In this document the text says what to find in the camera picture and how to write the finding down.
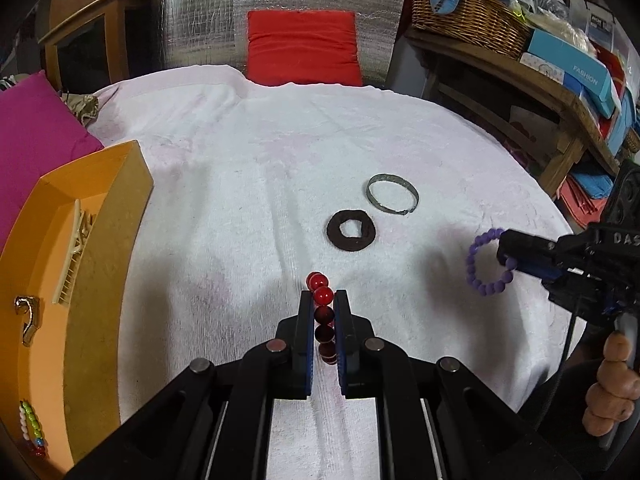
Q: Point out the cream fabric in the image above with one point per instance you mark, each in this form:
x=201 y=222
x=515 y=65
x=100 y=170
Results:
x=570 y=32

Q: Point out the orange box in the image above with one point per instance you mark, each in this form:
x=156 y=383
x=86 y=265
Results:
x=95 y=260

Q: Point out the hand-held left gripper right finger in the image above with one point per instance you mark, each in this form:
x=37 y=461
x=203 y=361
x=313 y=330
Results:
x=344 y=350

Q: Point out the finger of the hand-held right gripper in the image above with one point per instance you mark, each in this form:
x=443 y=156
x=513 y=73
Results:
x=537 y=267
x=530 y=242

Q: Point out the white paper bag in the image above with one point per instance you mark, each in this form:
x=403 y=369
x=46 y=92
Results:
x=602 y=20

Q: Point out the silver foil insulation panel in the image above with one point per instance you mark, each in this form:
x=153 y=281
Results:
x=200 y=10

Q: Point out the grey metal bangle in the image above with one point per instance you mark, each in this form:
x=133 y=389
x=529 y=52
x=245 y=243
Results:
x=372 y=200

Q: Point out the folded blue cloth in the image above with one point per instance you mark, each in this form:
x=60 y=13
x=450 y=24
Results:
x=592 y=182

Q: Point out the folded coral cloth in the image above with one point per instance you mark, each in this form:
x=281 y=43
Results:
x=575 y=205

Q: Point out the person's right hand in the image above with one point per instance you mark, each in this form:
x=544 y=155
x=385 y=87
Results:
x=607 y=390

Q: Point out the blue cardboard box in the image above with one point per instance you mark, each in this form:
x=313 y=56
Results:
x=575 y=67

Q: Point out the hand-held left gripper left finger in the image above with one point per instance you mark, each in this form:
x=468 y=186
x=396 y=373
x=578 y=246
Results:
x=306 y=350

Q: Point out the tan patterned cloth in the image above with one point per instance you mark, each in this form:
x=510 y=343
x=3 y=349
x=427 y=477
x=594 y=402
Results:
x=80 y=107

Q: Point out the wooden shelf table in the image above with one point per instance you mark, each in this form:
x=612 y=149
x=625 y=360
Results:
x=540 y=95

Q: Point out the white textured towel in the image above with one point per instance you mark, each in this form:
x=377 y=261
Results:
x=300 y=160

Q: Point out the red cushion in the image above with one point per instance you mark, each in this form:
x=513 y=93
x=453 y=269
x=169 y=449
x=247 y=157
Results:
x=305 y=45

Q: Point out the gold hair clip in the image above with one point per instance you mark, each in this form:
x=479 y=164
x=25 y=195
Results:
x=31 y=317

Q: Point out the wicker basket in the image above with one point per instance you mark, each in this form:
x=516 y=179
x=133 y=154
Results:
x=465 y=25

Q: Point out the pink cushion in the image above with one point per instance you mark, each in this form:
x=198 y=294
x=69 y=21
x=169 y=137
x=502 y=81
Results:
x=35 y=135

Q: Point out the curved wooden cabinet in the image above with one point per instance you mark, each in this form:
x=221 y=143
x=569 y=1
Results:
x=100 y=15

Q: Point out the beige hair claw clip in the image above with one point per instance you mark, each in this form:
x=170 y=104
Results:
x=72 y=255

